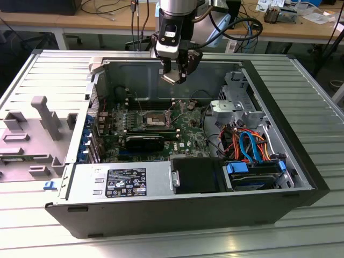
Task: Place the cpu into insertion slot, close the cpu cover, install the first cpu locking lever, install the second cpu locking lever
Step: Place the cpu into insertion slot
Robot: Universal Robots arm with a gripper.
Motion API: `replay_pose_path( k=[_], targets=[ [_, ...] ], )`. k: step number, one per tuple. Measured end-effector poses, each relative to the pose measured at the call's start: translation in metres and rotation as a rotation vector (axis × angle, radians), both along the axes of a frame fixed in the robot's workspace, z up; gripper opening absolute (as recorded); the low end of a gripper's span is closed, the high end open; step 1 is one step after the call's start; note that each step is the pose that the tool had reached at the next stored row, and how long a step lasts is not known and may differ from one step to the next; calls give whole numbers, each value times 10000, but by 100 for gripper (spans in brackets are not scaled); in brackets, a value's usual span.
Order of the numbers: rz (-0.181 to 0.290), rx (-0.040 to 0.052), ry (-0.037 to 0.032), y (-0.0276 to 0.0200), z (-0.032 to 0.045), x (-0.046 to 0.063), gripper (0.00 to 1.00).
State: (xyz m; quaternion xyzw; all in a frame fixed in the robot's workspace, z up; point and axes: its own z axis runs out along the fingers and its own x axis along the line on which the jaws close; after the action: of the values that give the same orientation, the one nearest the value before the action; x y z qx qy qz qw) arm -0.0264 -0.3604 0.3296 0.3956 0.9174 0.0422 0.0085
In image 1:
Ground black tripod leg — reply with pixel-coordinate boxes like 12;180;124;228
313;23;344;78

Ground blue flat data wire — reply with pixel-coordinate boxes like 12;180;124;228
238;130;266;164

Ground black NVIDIA graphics card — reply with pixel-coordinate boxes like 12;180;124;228
125;133;165;152

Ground black open PC case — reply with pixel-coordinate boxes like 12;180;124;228
44;55;331;239

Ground metal CPU cooler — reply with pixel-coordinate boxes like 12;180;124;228
263;5;281;24

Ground grey metal device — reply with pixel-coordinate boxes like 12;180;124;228
279;7;298;24

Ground tall black box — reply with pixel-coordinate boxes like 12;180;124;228
226;0;242;30

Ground grey plastic parts rack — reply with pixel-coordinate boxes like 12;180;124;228
0;95;79;183

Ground silver power supply unit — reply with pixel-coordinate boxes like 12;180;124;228
60;161;174;201

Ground white paper sheets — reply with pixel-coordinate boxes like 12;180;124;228
301;9;337;25

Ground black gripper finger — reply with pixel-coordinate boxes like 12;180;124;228
150;31;172;74
177;40;204;85

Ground orange power wire bundle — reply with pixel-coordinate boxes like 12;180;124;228
218;125;272;162

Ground hard disk in blue carrier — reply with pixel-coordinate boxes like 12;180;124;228
222;158;287;192

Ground CPU socket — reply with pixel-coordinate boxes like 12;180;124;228
139;109;174;129

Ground silver topped CPU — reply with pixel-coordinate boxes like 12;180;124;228
160;69;181;85

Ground long wooden desk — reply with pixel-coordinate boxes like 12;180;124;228
0;0;344;45

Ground thick black wire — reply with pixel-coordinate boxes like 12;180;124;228
200;106;226;159

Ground green motherboard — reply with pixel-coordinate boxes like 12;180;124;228
98;98;214;163

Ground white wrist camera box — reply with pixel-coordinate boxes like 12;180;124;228
155;23;180;59

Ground large black equipment box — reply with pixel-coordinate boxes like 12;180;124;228
0;0;83;16

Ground pale blue teach pendant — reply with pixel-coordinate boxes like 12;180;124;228
208;13;232;48

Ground copper coloured hose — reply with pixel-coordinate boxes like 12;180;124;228
193;4;214;24

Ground silver metal drive cage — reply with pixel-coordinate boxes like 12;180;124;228
214;70;269;130

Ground thin black wire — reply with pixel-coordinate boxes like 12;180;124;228
189;90;224;101

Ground thick black camera cable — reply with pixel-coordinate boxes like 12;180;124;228
188;16;264;51

